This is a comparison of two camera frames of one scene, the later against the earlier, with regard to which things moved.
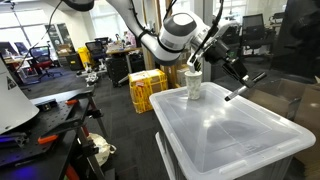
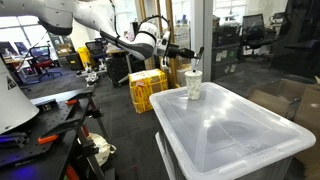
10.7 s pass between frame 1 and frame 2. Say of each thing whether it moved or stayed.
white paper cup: stayed
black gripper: moved
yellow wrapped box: stayed
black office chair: stayed
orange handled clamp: stayed
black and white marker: moved
